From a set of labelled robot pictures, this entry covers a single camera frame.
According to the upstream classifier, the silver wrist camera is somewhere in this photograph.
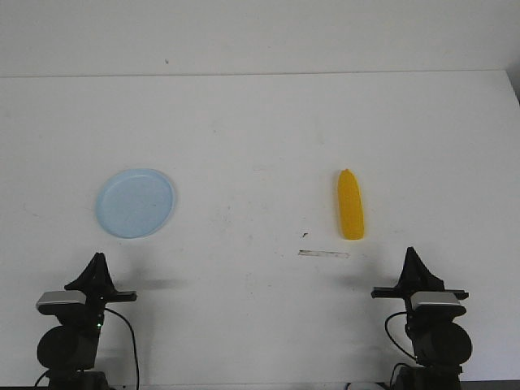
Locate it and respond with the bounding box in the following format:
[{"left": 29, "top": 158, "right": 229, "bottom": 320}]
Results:
[
  {"left": 410, "top": 291, "right": 466, "bottom": 317},
  {"left": 36, "top": 290, "right": 86, "bottom": 315}
]

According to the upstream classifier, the light blue round plate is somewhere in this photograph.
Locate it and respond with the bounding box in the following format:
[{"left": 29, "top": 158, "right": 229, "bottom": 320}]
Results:
[{"left": 94, "top": 168, "right": 178, "bottom": 239}]

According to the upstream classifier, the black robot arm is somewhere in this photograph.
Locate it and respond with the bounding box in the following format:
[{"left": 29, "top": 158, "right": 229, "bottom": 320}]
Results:
[
  {"left": 370, "top": 246, "right": 473, "bottom": 389},
  {"left": 36, "top": 253, "right": 137, "bottom": 389}
]

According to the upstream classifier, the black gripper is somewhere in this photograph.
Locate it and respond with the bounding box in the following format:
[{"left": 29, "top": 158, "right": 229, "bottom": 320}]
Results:
[
  {"left": 64, "top": 253, "right": 137, "bottom": 325},
  {"left": 371, "top": 247, "right": 469, "bottom": 323}
]

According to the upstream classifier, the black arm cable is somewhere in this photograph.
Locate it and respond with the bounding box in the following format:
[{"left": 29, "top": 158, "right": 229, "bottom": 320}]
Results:
[
  {"left": 383, "top": 311, "right": 419, "bottom": 361},
  {"left": 32, "top": 308, "right": 141, "bottom": 388}
]

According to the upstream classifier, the yellow corn cob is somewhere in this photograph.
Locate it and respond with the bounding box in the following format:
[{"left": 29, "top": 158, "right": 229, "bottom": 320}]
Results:
[{"left": 337, "top": 170, "right": 365, "bottom": 241}]

